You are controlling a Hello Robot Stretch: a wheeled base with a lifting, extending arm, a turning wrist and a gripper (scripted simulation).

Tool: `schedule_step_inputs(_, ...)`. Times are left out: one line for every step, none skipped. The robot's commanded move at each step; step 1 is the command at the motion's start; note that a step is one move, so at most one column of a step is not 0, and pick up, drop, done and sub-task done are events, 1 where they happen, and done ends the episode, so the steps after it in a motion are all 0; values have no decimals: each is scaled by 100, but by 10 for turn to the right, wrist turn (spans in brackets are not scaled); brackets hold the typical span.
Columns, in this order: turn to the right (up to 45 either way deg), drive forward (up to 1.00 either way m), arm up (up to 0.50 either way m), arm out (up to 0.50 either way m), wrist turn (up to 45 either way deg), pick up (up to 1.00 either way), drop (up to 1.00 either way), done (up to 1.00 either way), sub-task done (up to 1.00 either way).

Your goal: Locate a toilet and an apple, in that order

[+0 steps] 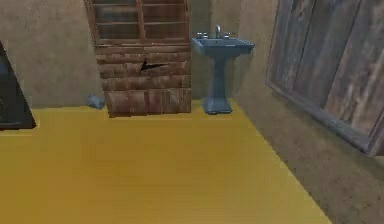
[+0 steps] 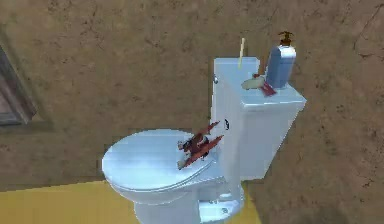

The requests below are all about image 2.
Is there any red toy biplane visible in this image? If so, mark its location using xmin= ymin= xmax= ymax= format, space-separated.
xmin=176 ymin=120 xmax=225 ymax=171

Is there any blue soap dispenser bottle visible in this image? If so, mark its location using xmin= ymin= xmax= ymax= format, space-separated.
xmin=265 ymin=30 xmax=297 ymax=90

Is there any pale yellow candle stick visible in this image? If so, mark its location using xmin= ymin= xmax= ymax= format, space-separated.
xmin=237 ymin=37 xmax=246 ymax=70

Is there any white toilet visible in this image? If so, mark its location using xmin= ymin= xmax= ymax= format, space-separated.
xmin=101 ymin=56 xmax=308 ymax=224

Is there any pale scrub brush red handle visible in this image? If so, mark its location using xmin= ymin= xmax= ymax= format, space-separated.
xmin=240 ymin=73 xmax=278 ymax=98

